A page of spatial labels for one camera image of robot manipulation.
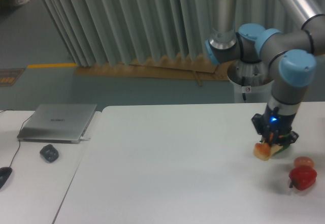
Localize silver closed laptop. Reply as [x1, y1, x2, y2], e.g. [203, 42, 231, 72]
[17, 104, 97, 143]

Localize green bell pepper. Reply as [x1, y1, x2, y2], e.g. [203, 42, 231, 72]
[274, 144, 290, 155]

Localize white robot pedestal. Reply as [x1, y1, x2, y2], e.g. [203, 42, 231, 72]
[227, 59, 273, 103]

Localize brown floor sign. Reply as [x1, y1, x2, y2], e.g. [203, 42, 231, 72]
[0, 68, 25, 87]

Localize grey green curtain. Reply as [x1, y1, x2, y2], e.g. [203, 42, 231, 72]
[32, 0, 325, 66]

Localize black mouse cable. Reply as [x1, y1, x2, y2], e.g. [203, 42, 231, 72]
[0, 110, 34, 169]

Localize yellow floor tape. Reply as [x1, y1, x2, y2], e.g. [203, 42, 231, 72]
[27, 63, 77, 69]

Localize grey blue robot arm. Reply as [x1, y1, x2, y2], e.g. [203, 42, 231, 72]
[205, 0, 324, 148]

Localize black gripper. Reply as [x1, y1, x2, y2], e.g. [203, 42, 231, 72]
[251, 106, 299, 148]

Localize golden bread loaf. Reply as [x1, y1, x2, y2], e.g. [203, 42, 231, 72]
[253, 143, 283, 161]

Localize red bell pepper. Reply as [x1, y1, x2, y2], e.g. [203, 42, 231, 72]
[289, 166, 317, 190]

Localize black computer mouse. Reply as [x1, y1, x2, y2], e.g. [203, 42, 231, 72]
[0, 167, 13, 188]

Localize orange egg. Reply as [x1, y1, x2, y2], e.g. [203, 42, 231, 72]
[294, 156, 315, 168]

